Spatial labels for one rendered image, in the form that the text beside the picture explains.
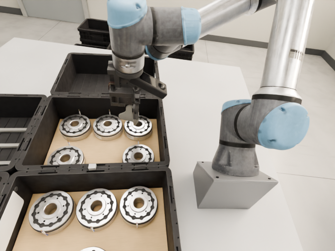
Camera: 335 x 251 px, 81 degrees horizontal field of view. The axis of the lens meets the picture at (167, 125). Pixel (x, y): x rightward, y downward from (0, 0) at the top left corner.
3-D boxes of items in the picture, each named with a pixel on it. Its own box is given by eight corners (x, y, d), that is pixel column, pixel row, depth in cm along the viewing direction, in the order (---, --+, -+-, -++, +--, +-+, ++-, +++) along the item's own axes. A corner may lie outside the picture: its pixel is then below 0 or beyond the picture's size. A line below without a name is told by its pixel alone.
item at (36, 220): (22, 233, 47) (21, 232, 46) (37, 191, 54) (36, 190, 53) (67, 230, 48) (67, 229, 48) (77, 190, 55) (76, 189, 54)
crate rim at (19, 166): (161, 101, 77) (162, 96, 75) (169, 170, 57) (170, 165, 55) (50, 99, 71) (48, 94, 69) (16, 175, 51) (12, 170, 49)
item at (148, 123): (151, 116, 78) (151, 115, 77) (152, 136, 71) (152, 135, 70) (124, 116, 76) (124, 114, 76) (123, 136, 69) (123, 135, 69)
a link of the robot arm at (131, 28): (155, 7, 36) (105, 6, 33) (151, 59, 44) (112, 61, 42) (146, -12, 40) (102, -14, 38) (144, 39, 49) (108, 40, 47)
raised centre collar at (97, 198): (84, 216, 50) (84, 215, 50) (89, 197, 54) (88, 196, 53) (104, 216, 51) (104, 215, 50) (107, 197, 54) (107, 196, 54)
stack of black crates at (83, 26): (123, 51, 251) (121, 23, 226) (117, 63, 231) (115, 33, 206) (91, 47, 250) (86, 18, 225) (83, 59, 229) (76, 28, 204)
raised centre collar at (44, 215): (37, 220, 49) (36, 219, 48) (44, 200, 52) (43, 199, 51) (59, 219, 49) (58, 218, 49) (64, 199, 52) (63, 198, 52)
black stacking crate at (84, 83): (155, 77, 103) (156, 57, 95) (159, 118, 84) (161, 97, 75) (75, 74, 98) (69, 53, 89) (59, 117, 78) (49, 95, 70)
